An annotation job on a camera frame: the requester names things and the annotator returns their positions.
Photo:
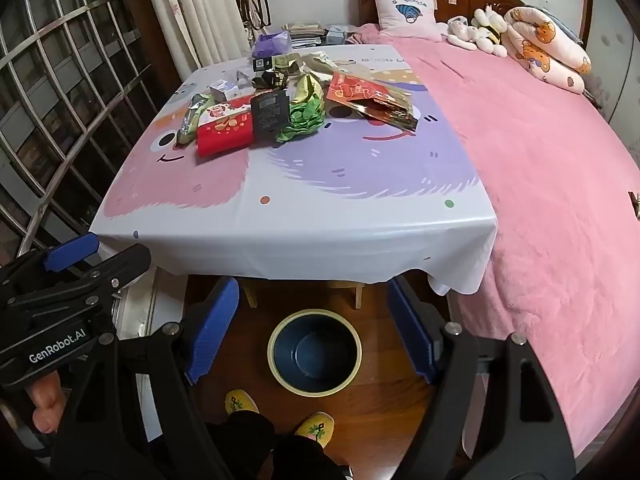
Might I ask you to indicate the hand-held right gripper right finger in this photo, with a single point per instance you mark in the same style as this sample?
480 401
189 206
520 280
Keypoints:
412 335

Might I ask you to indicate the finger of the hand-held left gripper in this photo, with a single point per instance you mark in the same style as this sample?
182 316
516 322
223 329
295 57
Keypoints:
70 255
125 266

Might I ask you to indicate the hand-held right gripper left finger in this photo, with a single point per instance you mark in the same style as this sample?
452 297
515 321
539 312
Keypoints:
212 332

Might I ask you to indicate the dark blue bin cream rim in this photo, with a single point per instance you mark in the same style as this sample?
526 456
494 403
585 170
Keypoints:
315 350

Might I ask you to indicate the black snack packet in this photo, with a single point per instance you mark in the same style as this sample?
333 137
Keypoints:
270 112

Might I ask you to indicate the green wrapper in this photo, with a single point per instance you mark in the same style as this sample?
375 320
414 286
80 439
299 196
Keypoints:
300 120

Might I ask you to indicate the purple plastic bag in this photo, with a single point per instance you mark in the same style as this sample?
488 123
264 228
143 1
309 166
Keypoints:
270 42

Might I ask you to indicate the person's left hand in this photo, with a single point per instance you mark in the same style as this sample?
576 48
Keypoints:
47 405

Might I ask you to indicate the white furniture panel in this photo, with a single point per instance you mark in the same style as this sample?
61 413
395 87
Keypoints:
145 310

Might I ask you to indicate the yellow knitted slipper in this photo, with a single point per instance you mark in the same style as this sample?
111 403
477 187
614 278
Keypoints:
242 402
315 427

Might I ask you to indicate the person's black trousers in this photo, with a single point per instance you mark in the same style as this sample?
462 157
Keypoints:
260 440

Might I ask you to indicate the long green snack packet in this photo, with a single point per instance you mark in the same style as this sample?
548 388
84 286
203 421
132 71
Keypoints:
187 120

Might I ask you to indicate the printed cartoon tablecloth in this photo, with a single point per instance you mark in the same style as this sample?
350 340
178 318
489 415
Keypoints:
325 200

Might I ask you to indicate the red snack packet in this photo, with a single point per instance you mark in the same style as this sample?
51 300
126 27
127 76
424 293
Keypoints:
222 132

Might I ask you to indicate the pink blanket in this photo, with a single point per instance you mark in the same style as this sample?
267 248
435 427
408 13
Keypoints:
540 185

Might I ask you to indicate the small white box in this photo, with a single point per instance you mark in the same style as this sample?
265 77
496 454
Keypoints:
225 91

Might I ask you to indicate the gold and black crumpled wrapper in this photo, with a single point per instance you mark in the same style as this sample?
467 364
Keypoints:
267 77

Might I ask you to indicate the red and gold foil packet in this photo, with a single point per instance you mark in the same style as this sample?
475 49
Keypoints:
365 97

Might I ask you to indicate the small black packet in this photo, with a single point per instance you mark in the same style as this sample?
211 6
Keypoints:
261 63

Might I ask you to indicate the metal window grille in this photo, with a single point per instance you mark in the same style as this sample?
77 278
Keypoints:
75 10

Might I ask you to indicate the yellow-green snack packet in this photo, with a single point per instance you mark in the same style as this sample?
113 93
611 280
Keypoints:
307 87

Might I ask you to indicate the olive snack packet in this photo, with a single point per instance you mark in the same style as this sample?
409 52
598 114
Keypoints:
284 61

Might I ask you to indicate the cream curtain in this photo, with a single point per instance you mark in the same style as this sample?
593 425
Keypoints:
200 10

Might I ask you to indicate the stack of books and papers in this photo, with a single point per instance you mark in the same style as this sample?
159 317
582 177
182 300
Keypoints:
302 32

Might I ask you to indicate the light blue box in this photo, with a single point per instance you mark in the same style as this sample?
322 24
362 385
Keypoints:
337 35

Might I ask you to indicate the pink pillow with blue print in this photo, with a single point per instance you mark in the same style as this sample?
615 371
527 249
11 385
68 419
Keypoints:
407 10

